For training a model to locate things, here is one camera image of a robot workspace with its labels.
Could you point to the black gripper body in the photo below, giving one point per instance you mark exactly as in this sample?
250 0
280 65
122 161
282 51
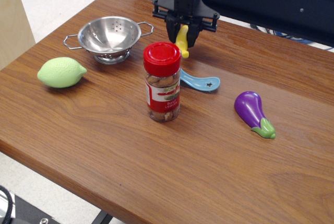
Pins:
189 12

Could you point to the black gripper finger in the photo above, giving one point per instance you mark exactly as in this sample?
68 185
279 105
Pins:
193 33
173 25

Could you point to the yellow toy banana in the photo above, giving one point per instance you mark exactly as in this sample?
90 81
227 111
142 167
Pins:
181 41

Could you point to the small steel colander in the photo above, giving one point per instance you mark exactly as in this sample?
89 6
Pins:
109 39

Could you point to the red-lidded bay leaves jar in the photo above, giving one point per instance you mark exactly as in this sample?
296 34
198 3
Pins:
162 65

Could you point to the light blue toy spoon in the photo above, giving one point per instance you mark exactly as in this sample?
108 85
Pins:
205 84

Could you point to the purple toy eggplant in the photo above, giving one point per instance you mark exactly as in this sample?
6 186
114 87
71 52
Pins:
248 106

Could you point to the green toy lime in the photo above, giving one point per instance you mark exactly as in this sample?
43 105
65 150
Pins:
61 72

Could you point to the light wooden panel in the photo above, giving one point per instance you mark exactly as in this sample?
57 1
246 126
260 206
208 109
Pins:
16 34

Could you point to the black table leg bracket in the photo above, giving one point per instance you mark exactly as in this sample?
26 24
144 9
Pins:
25 212

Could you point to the aluminium rail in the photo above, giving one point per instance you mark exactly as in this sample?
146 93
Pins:
4 204

